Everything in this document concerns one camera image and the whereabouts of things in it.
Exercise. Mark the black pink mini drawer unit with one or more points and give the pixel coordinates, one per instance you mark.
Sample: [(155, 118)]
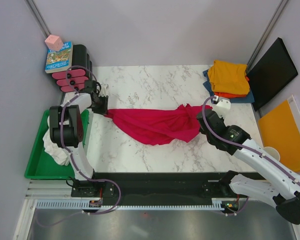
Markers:
[(76, 76)]

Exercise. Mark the orange folder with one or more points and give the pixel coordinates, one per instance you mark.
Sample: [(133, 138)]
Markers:
[(278, 130)]

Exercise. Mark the pink cube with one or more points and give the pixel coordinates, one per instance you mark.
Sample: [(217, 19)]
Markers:
[(54, 42)]

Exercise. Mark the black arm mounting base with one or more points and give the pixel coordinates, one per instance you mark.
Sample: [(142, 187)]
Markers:
[(178, 188)]

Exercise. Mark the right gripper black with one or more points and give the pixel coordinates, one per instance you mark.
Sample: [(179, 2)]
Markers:
[(221, 118)]

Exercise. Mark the white slotted cable duct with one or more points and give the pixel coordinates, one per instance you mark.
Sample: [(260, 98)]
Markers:
[(215, 205)]

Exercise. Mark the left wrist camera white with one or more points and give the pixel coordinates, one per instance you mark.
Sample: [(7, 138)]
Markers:
[(104, 90)]

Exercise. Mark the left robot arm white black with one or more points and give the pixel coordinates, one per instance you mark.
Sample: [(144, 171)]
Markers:
[(66, 126)]

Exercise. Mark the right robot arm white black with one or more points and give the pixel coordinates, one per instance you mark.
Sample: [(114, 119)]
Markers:
[(281, 187)]

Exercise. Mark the white crumpled cloth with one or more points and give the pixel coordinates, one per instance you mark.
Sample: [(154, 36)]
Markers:
[(52, 149)]

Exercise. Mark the green plastic tray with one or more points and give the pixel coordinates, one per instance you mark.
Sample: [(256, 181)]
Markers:
[(41, 165)]

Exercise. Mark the black flat board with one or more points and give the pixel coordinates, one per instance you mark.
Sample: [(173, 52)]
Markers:
[(271, 74)]

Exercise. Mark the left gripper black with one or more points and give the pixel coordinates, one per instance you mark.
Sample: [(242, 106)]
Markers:
[(104, 109)]

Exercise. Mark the blue folded t-shirt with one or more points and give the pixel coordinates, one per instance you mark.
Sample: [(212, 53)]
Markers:
[(248, 99)]

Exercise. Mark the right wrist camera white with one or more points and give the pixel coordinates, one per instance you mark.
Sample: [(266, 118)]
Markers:
[(221, 106)]

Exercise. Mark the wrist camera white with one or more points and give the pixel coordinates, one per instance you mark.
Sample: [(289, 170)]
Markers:
[(221, 106), (104, 90)]

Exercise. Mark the pale yellow mug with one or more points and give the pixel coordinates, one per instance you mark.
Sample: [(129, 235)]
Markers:
[(272, 152)]

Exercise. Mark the crimson red t-shirt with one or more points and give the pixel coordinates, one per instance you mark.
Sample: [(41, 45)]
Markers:
[(156, 126)]

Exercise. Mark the mustard yellow folded t-shirt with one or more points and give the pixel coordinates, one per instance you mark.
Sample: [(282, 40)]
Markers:
[(228, 78)]

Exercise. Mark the colourful paperback book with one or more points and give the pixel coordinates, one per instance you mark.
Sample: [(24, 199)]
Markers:
[(59, 61)]

